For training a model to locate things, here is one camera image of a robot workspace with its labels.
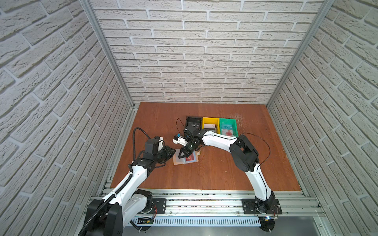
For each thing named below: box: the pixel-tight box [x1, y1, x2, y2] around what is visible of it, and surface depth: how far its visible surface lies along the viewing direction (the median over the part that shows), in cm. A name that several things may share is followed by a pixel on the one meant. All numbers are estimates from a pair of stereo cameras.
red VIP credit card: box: [186, 152, 195, 162], surface depth 91 cm
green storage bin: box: [219, 118, 239, 138], surface depth 104 cm
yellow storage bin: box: [202, 117, 221, 135], surface depth 106 cm
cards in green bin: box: [220, 123, 234, 137], surface depth 104 cm
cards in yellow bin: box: [203, 123, 217, 131], surface depth 105 cm
